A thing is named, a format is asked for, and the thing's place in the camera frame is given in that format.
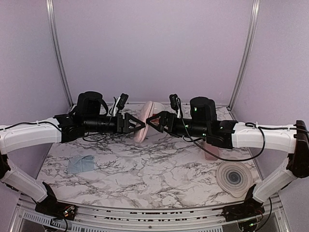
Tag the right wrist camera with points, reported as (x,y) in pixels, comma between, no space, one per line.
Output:
(175,103)

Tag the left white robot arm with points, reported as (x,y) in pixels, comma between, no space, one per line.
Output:
(90,114)

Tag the pink hard glasses case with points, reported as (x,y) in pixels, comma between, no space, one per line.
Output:
(214,150)

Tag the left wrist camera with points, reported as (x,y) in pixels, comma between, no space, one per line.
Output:
(119,104)

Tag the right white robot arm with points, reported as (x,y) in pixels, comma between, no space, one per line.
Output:
(228,134)

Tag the right aluminium frame post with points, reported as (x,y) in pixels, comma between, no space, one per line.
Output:
(246,53)

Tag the orange white bowl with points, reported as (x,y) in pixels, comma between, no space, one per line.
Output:
(158,107)

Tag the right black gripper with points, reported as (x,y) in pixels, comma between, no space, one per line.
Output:
(164,116)

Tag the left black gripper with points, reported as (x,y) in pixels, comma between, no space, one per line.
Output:
(122,125)

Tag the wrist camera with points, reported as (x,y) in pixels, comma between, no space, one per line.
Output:
(119,104)
(175,103)

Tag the front aluminium rail base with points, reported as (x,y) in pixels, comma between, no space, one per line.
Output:
(90,218)

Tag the aluminium frame post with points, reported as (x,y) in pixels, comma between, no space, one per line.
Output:
(56,45)
(246,53)

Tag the pink soft glasses case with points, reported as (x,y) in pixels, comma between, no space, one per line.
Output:
(145,113)

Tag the left aluminium frame post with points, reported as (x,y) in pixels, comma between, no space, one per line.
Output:
(56,45)

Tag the grey swirl ceramic plate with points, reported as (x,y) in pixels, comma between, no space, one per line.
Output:
(234,178)

